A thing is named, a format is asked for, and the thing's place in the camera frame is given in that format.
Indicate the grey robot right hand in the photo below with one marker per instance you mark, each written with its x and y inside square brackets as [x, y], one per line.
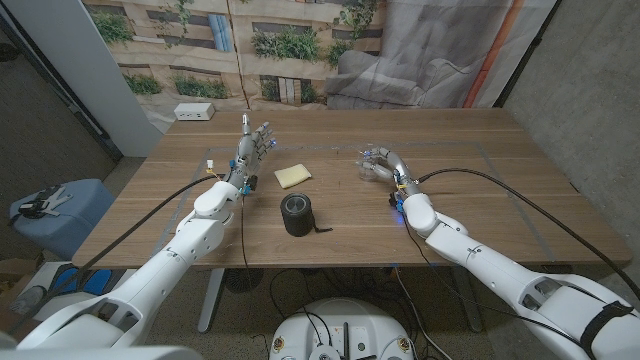
[397, 167]

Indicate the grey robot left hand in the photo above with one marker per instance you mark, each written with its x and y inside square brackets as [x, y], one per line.
[246, 150]

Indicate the clear glass beaker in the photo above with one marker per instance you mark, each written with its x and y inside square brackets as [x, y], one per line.
[367, 176]

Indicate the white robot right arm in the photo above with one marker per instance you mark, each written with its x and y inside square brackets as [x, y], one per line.
[500, 270]

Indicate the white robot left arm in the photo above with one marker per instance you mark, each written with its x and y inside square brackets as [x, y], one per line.
[165, 265]

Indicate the yellow sponge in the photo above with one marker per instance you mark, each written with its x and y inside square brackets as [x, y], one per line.
[292, 176]

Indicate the black cylindrical speaker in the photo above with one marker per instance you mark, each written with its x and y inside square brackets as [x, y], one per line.
[297, 220]

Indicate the white power strip box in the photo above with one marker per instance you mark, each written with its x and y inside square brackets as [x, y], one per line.
[194, 111]

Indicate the printed backdrop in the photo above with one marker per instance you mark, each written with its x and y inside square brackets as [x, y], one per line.
[300, 75]

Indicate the black round floor fan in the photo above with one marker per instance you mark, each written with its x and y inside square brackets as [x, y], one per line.
[243, 280]

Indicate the white table leg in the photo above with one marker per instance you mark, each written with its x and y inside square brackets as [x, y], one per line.
[467, 305]
[210, 305]

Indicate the white robot torso base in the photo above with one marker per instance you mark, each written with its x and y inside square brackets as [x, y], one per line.
[340, 320]

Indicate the white pillar panel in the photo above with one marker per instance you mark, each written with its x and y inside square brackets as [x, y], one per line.
[85, 60]

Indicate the blue padded stool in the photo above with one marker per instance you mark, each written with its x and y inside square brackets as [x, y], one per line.
[75, 225]

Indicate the grey and black tool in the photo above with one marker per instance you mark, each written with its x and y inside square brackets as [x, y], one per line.
[47, 202]

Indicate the cardboard box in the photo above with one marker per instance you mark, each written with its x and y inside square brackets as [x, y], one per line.
[15, 272]

